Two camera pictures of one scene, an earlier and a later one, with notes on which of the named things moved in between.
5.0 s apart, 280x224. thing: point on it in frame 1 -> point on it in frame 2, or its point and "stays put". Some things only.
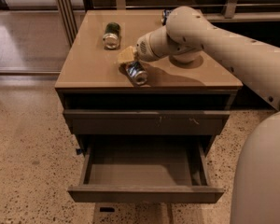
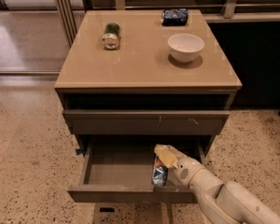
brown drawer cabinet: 145,128 stays put
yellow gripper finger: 128,55 -> 168,159
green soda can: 111,37 stays put
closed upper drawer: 146,122 stays put
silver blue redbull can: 137,72 -> 160,172
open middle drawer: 146,169 stays put
